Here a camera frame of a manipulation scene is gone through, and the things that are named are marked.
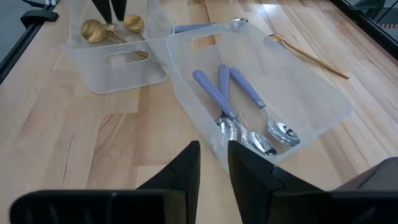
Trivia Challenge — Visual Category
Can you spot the translucent plastic bin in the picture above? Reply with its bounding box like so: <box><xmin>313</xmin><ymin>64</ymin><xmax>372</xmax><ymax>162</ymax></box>
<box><xmin>60</xmin><ymin>0</ymin><xmax>175</xmax><ymax>95</ymax></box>
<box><xmin>165</xmin><ymin>19</ymin><xmax>354</xmax><ymax>174</ymax></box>

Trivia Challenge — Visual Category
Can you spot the lavender handled silver spoon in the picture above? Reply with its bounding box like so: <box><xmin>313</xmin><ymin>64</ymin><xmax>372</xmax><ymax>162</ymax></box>
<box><xmin>214</xmin><ymin>63</ymin><xmax>243</xmax><ymax>144</ymax></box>
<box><xmin>229</xmin><ymin>67</ymin><xmax>302</xmax><ymax>147</ymax></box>
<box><xmin>192</xmin><ymin>68</ymin><xmax>278</xmax><ymax>157</ymax></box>
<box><xmin>173</xmin><ymin>17</ymin><xmax>249</xmax><ymax>34</ymax></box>

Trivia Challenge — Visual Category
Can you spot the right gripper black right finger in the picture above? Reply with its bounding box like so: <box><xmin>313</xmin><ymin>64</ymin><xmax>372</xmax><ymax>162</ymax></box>
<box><xmin>227</xmin><ymin>139</ymin><xmax>398</xmax><ymax>224</ymax></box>

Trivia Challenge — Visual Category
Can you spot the dark grey stool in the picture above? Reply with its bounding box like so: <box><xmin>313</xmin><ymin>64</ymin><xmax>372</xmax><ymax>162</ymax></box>
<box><xmin>354</xmin><ymin>0</ymin><xmax>386</xmax><ymax>11</ymax></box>

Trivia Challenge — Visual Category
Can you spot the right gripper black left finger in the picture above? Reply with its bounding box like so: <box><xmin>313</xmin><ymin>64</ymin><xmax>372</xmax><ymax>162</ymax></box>
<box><xmin>9</xmin><ymin>139</ymin><xmax>202</xmax><ymax>224</ymax></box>

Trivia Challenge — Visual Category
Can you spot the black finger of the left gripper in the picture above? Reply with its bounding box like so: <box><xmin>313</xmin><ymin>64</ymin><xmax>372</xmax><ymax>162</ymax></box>
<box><xmin>91</xmin><ymin>0</ymin><xmax>113</xmax><ymax>24</ymax></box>
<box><xmin>110</xmin><ymin>0</ymin><xmax>129</xmax><ymax>22</ymax></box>

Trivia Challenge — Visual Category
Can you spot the black table edge clamp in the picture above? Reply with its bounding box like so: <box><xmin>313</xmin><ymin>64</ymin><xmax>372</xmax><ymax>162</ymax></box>
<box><xmin>19</xmin><ymin>8</ymin><xmax>60</xmax><ymax>29</ymax></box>

